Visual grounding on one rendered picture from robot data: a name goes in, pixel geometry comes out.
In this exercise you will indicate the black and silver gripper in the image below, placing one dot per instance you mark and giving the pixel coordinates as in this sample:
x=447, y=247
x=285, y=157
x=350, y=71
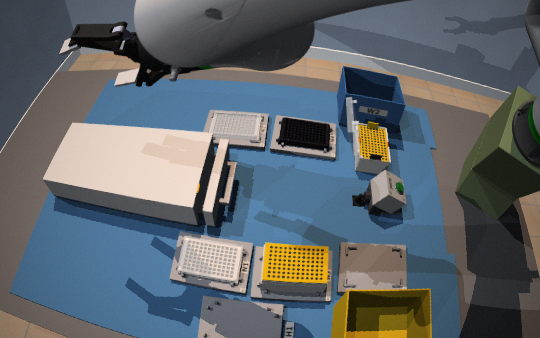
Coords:
x=86, y=35

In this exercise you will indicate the beige rectangular plate nest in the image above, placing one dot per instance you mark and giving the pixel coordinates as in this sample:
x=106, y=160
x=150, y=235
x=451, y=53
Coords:
x=281, y=148

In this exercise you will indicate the blue bench mat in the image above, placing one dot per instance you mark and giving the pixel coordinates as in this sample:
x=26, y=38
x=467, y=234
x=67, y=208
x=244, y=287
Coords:
x=112, y=268

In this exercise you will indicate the yellow bin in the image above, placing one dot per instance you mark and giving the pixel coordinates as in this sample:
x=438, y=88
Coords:
x=399, y=313

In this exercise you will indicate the blue open-top bin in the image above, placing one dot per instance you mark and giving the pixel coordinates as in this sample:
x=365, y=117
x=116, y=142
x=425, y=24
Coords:
x=371, y=85

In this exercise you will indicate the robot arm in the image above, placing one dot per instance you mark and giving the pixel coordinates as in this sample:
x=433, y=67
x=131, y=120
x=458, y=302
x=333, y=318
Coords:
x=197, y=33

